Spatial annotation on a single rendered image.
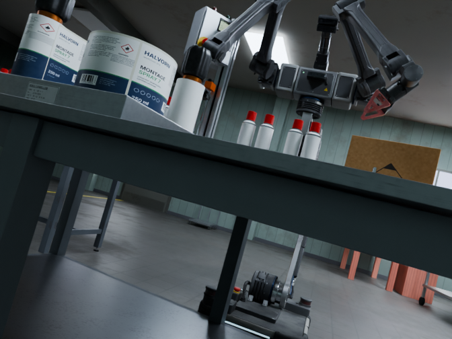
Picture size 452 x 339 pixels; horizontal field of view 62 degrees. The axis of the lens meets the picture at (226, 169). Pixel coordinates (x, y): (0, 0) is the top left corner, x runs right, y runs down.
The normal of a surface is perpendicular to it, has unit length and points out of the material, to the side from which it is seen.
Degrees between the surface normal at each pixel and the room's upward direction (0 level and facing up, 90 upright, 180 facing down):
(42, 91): 90
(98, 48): 90
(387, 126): 90
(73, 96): 90
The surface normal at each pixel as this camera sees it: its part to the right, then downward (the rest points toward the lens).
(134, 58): 0.37, 0.04
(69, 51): 0.85, 0.20
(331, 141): -0.25, -0.14
